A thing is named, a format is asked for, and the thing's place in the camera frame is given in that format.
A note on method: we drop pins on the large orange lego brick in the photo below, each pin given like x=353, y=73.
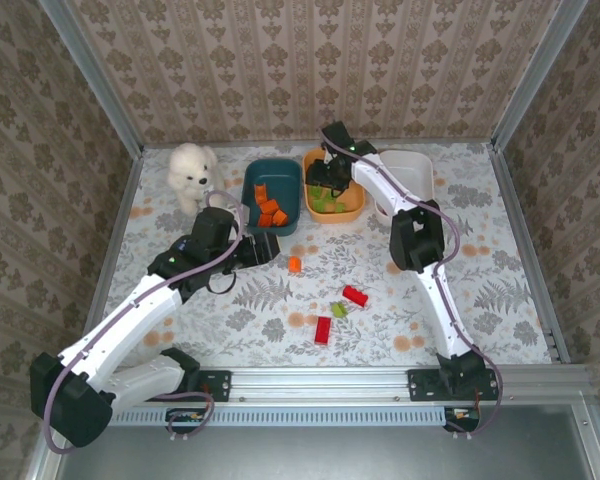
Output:
x=266, y=221

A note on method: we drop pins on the long green lego brick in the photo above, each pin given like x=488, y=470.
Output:
x=320, y=205

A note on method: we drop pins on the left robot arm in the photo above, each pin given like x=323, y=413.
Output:
x=130, y=320

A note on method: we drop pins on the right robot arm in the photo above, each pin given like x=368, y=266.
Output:
x=440, y=300

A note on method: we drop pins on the small orange lego brick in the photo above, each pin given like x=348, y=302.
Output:
x=294, y=264

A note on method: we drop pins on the dark teal plastic container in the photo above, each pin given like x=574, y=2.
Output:
x=280, y=175

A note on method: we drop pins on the orange plastic container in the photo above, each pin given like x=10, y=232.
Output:
x=330, y=216

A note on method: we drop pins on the white plush teddy bear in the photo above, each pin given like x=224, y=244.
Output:
x=192, y=172

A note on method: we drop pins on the white plastic container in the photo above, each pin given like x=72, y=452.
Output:
x=410, y=175

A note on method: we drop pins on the long red lego brick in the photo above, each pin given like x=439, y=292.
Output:
x=355, y=296
x=323, y=330

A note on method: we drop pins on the grey metal panel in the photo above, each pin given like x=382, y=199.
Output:
x=320, y=455

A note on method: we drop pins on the aluminium back frame rail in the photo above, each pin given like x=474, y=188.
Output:
x=280, y=144

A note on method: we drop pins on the aluminium frame rail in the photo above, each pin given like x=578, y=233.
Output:
x=280, y=144
x=320, y=385

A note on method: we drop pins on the aluminium left side rail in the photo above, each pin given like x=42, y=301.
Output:
x=111, y=250

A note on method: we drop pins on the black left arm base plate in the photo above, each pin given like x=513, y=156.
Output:
x=220, y=385

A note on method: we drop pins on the aluminium front frame rail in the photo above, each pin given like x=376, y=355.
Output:
x=320, y=385

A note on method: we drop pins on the aluminium right side rail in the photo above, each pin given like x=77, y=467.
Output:
x=519, y=225

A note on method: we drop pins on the aluminium left frame post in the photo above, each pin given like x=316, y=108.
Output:
x=94, y=80

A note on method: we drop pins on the aluminium frame post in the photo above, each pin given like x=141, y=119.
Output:
x=94, y=80
x=536, y=75

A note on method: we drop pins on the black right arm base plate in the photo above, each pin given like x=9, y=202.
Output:
x=420, y=385

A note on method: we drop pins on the aluminium right frame post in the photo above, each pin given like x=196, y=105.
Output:
x=536, y=75

